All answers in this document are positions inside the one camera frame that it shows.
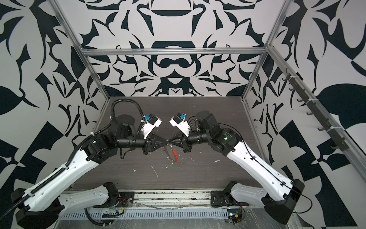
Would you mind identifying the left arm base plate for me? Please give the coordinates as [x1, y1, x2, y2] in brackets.
[112, 191, 135, 208]

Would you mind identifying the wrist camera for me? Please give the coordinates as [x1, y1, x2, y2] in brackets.
[169, 113, 191, 137]
[141, 114, 162, 139]

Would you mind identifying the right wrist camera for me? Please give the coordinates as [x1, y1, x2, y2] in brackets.
[169, 113, 191, 137]

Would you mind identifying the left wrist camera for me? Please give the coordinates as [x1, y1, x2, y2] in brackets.
[141, 114, 162, 139]

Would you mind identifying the slotted cable duct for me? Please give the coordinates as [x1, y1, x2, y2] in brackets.
[57, 208, 229, 220]

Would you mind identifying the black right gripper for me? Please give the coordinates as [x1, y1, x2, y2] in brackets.
[169, 128, 214, 152]

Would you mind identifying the black corrugated cable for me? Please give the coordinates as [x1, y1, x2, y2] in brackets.
[111, 98, 145, 121]

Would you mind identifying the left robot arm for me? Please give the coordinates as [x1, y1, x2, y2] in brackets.
[11, 114, 166, 229]

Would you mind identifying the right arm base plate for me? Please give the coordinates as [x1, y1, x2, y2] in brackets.
[210, 190, 237, 208]

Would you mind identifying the wall hook rack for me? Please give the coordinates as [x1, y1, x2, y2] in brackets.
[284, 68, 350, 151]

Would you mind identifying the small circuit board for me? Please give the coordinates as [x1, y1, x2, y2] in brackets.
[227, 209, 243, 224]

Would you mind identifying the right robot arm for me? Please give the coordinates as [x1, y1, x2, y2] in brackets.
[168, 111, 305, 225]

